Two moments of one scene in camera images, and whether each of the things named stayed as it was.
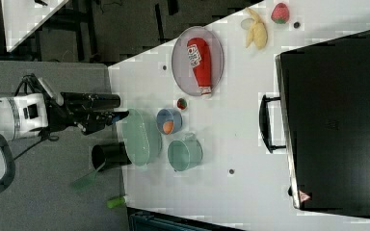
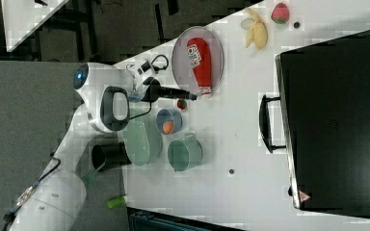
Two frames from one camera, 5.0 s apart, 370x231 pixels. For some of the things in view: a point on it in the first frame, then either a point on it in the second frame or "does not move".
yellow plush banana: (257, 32) does not move
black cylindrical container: (109, 155) does not move
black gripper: (76, 111) → (154, 89)
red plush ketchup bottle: (198, 49) does not move
